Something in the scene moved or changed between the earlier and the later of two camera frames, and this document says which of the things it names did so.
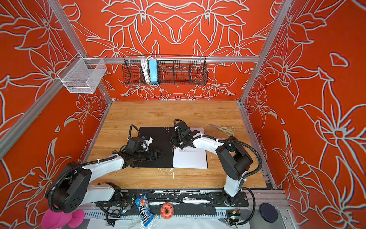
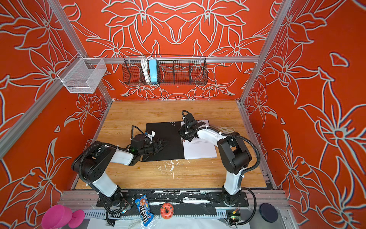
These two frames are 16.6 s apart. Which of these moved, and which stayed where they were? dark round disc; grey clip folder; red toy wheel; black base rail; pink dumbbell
Moved: grey clip folder
Stayed: dark round disc; black base rail; pink dumbbell; red toy wheel
